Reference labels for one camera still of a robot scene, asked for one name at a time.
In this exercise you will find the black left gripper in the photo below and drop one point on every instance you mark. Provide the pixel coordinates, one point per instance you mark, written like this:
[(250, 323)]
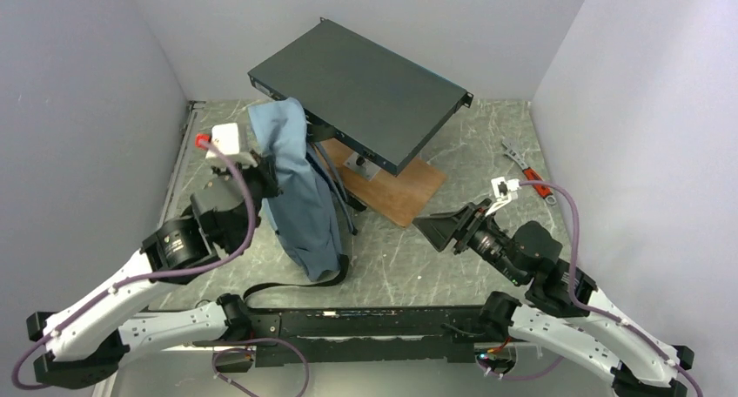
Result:
[(265, 171)]

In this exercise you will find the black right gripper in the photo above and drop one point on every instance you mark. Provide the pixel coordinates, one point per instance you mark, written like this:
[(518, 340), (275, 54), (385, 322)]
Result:
[(439, 227)]

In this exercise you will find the blue student backpack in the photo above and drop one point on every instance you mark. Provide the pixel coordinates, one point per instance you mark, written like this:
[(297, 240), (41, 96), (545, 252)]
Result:
[(303, 216)]

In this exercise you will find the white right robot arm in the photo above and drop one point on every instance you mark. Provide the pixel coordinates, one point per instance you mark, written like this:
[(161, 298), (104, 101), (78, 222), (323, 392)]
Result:
[(563, 310)]

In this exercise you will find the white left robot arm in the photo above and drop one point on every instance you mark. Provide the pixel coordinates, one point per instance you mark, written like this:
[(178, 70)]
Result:
[(89, 341)]

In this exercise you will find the brown wooden board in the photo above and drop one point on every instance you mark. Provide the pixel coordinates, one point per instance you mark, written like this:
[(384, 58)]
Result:
[(399, 198)]

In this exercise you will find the dark teal rack server unit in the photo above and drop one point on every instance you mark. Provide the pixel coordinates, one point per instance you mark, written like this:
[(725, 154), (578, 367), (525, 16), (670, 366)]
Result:
[(381, 105)]

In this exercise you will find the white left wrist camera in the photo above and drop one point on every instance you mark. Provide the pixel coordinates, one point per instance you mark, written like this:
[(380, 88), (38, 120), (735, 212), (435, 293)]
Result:
[(231, 140)]

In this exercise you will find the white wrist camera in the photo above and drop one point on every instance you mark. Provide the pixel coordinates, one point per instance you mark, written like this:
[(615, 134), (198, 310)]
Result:
[(231, 140), (504, 192)]

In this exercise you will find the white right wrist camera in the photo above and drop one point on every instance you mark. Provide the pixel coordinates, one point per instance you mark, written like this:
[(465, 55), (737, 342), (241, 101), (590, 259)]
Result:
[(504, 192)]

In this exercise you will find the aluminium frame rail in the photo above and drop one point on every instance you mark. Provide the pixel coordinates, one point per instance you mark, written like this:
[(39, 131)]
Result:
[(193, 108)]

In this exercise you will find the metal stand bracket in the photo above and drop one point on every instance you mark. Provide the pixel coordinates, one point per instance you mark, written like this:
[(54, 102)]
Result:
[(362, 166)]

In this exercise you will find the red handled adjustable wrench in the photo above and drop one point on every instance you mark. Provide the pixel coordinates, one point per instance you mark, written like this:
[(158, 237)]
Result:
[(512, 152)]

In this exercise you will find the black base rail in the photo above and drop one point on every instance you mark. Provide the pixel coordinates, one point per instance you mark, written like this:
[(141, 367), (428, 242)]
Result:
[(454, 334)]

